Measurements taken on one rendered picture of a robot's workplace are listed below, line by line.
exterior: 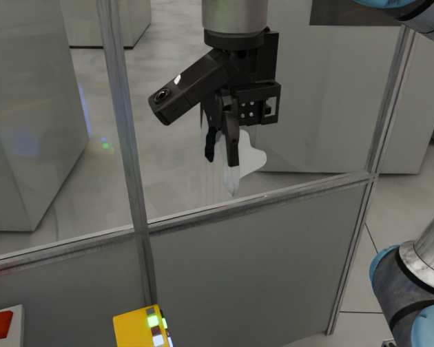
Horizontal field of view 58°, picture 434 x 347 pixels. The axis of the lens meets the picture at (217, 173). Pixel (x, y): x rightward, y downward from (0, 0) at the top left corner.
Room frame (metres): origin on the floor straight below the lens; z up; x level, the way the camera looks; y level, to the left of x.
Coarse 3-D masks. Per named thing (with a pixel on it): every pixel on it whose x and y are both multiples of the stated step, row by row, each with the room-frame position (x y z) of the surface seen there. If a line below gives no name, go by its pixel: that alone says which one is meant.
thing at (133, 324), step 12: (132, 312) 0.52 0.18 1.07; (144, 312) 0.52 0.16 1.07; (156, 312) 0.52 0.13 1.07; (120, 324) 0.49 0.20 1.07; (132, 324) 0.49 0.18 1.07; (144, 324) 0.49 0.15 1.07; (156, 324) 0.49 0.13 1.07; (120, 336) 0.47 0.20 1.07; (132, 336) 0.47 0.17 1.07; (144, 336) 0.47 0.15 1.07
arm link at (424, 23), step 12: (360, 0) 0.30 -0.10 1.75; (372, 0) 0.29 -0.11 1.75; (384, 0) 0.29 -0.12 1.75; (396, 0) 0.30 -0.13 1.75; (408, 0) 0.29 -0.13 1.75; (420, 0) 0.31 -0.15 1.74; (432, 0) 0.31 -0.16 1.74; (384, 12) 0.34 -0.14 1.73; (396, 12) 0.33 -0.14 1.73; (408, 12) 0.32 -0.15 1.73; (420, 12) 0.32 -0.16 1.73; (432, 12) 0.31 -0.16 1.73; (408, 24) 0.34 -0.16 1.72; (420, 24) 0.33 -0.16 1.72; (432, 24) 0.32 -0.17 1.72; (432, 36) 0.33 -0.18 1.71
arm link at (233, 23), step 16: (208, 0) 0.45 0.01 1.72; (224, 0) 0.44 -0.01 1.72; (240, 0) 0.43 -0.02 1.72; (256, 0) 0.44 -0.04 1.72; (208, 16) 0.45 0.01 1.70; (224, 16) 0.44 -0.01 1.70; (240, 16) 0.43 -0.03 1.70; (256, 16) 0.44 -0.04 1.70; (224, 32) 0.44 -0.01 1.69; (240, 32) 0.43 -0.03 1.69; (256, 32) 0.45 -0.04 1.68
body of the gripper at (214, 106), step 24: (240, 48) 0.44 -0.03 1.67; (264, 48) 0.47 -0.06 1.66; (240, 72) 0.46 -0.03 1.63; (264, 72) 0.47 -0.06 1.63; (216, 96) 0.44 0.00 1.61; (240, 96) 0.44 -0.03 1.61; (264, 96) 0.45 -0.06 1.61; (216, 120) 0.44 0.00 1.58; (240, 120) 0.45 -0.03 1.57; (264, 120) 0.45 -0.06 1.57
